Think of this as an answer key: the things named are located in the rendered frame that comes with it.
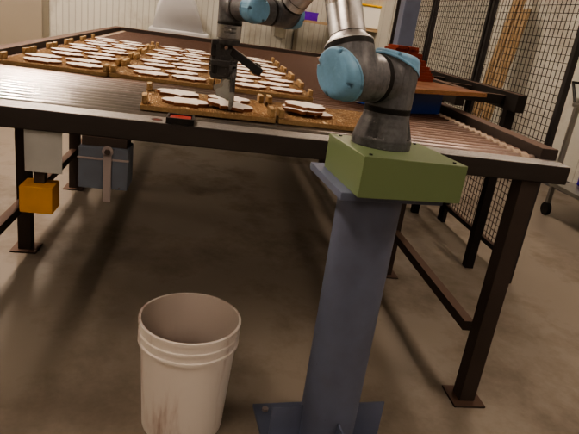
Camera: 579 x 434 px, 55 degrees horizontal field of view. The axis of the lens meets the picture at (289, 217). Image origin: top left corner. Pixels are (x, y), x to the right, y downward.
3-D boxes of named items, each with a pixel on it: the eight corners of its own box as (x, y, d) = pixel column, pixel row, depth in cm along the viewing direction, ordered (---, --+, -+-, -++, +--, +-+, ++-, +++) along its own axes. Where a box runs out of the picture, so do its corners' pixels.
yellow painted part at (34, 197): (52, 214, 157) (52, 133, 149) (18, 212, 156) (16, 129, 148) (59, 205, 165) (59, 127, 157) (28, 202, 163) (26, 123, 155)
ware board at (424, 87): (486, 97, 248) (487, 93, 248) (411, 93, 219) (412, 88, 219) (404, 79, 285) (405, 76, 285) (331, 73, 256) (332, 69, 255)
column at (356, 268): (402, 487, 161) (476, 207, 132) (276, 499, 151) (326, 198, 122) (357, 401, 196) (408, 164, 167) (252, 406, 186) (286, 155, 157)
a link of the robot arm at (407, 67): (421, 111, 138) (434, 55, 134) (384, 109, 130) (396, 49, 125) (387, 102, 147) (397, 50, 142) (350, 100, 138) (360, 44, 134)
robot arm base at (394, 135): (420, 153, 138) (430, 114, 135) (367, 149, 132) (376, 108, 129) (390, 140, 151) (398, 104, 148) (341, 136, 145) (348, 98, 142)
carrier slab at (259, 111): (275, 123, 173) (276, 118, 172) (140, 109, 164) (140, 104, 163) (260, 104, 205) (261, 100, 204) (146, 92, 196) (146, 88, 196)
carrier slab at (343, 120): (401, 136, 182) (401, 131, 181) (278, 123, 173) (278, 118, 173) (368, 116, 214) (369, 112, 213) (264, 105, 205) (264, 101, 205)
